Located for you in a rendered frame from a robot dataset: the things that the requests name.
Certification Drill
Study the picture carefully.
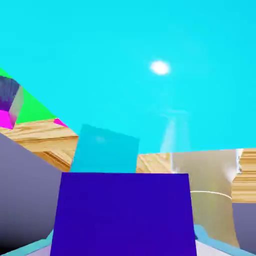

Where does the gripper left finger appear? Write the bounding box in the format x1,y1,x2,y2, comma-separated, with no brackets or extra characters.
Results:
10,229,55,256

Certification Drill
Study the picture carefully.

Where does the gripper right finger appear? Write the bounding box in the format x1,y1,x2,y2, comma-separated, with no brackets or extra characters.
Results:
193,223,256,256

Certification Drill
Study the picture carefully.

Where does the small blue cube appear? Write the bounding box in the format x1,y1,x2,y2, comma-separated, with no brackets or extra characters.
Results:
49,172,198,256

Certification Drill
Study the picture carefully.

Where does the small cyan cube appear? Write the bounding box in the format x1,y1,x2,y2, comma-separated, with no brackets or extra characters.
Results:
69,123,140,174

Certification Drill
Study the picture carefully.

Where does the small magenta cube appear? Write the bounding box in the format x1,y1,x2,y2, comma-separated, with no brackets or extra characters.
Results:
0,75,25,130

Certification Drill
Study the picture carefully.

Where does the large magenta box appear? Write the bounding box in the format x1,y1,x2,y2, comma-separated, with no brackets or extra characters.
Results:
53,117,69,129

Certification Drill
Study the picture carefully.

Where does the large cyan box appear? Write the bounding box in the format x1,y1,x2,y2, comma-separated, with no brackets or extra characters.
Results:
0,0,256,156

